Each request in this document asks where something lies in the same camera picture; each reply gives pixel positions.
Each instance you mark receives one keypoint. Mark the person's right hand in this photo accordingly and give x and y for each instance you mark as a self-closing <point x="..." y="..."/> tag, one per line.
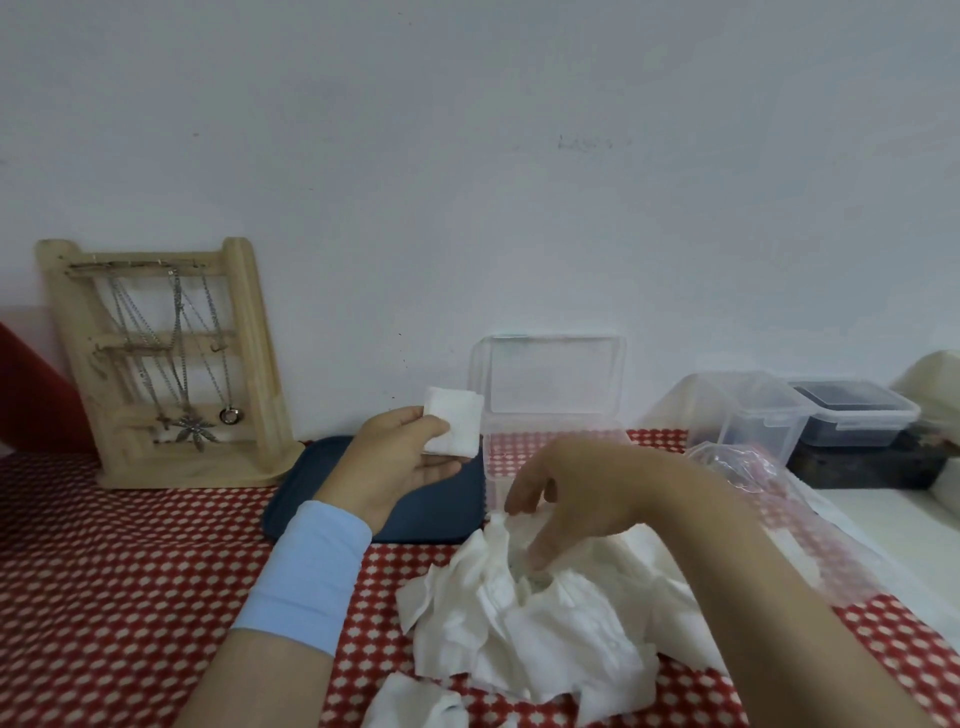
<point x="600" y="487"/>

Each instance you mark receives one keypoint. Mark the person's left hand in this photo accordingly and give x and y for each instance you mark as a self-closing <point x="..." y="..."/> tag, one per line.
<point x="379" y="461"/>

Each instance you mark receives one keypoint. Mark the person's left thumb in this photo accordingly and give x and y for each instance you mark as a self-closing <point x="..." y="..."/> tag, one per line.
<point x="420" y="421"/>

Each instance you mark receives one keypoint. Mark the person's right thumb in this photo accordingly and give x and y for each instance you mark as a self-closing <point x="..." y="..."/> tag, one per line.
<point x="555" y="529"/>

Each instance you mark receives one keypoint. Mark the white square cotton pad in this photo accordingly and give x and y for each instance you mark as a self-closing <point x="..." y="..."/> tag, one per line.
<point x="454" y="424"/>

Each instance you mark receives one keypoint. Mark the person's right forearm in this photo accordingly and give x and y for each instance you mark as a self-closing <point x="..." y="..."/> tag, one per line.
<point x="765" y="607"/>

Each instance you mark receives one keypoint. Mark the person's left forearm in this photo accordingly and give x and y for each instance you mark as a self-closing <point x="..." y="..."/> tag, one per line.
<point x="259" y="679"/>

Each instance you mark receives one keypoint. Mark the dark blue tray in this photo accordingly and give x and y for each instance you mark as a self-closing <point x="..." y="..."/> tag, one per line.
<point x="427" y="510"/>

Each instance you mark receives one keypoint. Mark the pile of white cotton sheets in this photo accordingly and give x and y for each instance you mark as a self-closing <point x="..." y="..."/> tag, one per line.
<point x="555" y="637"/>

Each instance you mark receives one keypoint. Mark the clear plastic box with lid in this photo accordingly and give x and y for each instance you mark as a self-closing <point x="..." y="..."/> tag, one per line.
<point x="551" y="382"/>

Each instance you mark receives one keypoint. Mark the wooden jewelry stand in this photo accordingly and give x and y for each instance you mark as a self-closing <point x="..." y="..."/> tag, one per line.
<point x="251" y="360"/>

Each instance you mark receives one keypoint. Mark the light blue wristband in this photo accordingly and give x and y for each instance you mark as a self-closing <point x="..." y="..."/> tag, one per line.
<point x="304" y="577"/>

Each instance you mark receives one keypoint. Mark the clear empty plastic container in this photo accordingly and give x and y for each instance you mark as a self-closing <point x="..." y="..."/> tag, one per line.
<point x="750" y="416"/>

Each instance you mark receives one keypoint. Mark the loose white cotton sheet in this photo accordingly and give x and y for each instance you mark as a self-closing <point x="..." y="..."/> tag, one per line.
<point x="412" y="705"/>

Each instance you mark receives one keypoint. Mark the clear plastic bag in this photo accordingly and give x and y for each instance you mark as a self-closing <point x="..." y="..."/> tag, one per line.
<point x="787" y="517"/>

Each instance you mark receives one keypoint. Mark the clear container with dark contents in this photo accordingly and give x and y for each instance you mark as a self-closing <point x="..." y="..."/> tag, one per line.
<point x="851" y="409"/>

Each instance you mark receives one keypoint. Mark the black box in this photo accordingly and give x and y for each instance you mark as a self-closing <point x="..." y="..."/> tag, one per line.
<point x="870" y="465"/>

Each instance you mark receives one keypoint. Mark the red white patterned tablecloth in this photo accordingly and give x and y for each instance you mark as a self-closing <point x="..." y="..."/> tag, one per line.
<point x="112" y="585"/>

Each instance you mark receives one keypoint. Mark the red object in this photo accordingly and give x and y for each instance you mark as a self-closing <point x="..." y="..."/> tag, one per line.
<point x="37" y="405"/>

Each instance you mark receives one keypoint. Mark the cream rounded object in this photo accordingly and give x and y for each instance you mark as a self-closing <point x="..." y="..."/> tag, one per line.
<point x="934" y="390"/>

